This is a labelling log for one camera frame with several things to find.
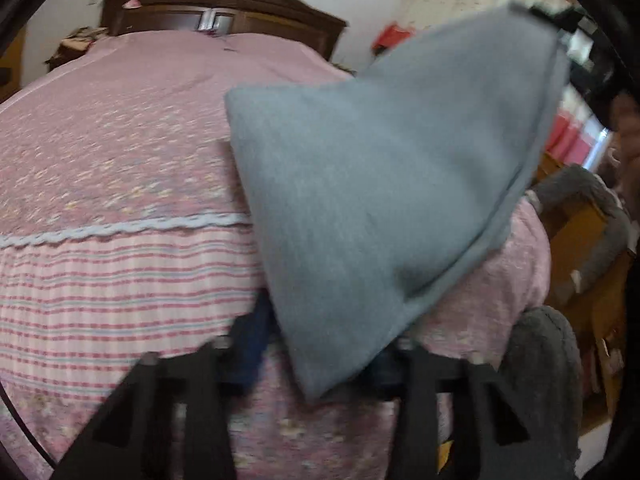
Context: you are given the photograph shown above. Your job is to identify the grey pants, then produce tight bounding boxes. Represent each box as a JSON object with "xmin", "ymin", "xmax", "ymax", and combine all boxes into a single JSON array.
[{"xmin": 224, "ymin": 13, "xmax": 570, "ymax": 400}]

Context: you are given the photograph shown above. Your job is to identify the person's head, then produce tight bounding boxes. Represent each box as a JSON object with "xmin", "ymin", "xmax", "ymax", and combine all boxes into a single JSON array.
[{"xmin": 608, "ymin": 93, "xmax": 640, "ymax": 202}]

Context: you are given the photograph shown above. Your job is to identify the grey fuzzy sleeve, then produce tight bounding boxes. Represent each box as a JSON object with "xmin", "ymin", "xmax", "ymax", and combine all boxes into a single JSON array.
[{"xmin": 500, "ymin": 165, "xmax": 634, "ymax": 479}]

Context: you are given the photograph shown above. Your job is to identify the wooden drawer cabinet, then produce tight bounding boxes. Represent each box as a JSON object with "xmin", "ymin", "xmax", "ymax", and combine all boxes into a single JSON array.
[{"xmin": 527, "ymin": 154, "xmax": 634, "ymax": 434}]

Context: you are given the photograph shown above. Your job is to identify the floral red bottomed curtain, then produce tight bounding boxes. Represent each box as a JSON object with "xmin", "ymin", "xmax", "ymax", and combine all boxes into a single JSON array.
[{"xmin": 372, "ymin": 0, "xmax": 609, "ymax": 172}]

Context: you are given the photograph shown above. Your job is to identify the pink floral bed cover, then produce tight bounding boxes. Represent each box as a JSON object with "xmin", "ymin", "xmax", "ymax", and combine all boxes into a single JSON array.
[{"xmin": 0, "ymin": 28, "xmax": 554, "ymax": 480}]

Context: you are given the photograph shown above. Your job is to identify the dark wooden headboard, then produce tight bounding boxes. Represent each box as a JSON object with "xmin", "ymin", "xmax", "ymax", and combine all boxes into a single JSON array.
[{"xmin": 100, "ymin": 0, "xmax": 347, "ymax": 60}]

